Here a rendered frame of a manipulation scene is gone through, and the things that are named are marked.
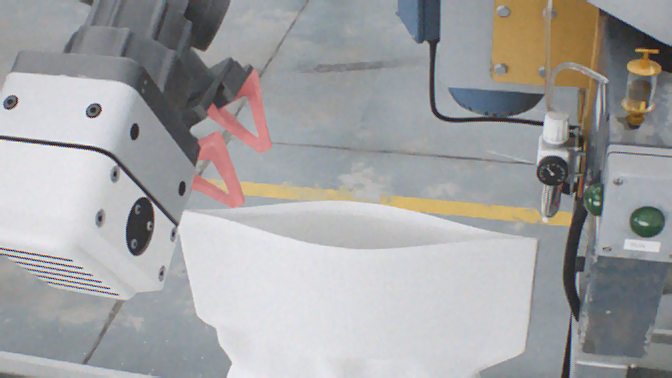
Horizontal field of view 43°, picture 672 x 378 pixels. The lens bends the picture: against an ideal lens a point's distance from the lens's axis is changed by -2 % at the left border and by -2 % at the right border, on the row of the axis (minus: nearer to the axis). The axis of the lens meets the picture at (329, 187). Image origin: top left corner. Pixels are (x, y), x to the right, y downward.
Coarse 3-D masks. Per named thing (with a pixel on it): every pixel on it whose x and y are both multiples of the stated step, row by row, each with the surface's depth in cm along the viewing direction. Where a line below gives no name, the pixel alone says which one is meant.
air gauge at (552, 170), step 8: (544, 160) 100; (552, 160) 99; (560, 160) 100; (544, 168) 100; (552, 168) 100; (560, 168) 100; (544, 176) 101; (552, 176) 101; (560, 176) 100; (552, 184) 101
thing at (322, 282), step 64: (192, 256) 122; (256, 256) 116; (320, 256) 111; (384, 256) 109; (448, 256) 109; (512, 256) 110; (256, 320) 124; (320, 320) 118; (384, 320) 115; (448, 320) 116; (512, 320) 116
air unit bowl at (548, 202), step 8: (544, 184) 103; (560, 184) 103; (544, 192) 104; (552, 192) 104; (560, 192) 104; (544, 200) 105; (552, 200) 104; (560, 200) 105; (544, 208) 105; (552, 208) 105; (544, 216) 106; (552, 216) 106
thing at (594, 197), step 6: (594, 186) 74; (600, 186) 74; (588, 192) 74; (594, 192) 74; (600, 192) 74; (588, 198) 74; (594, 198) 74; (600, 198) 73; (588, 204) 74; (594, 204) 74; (600, 204) 74; (588, 210) 75; (594, 210) 74; (600, 210) 74
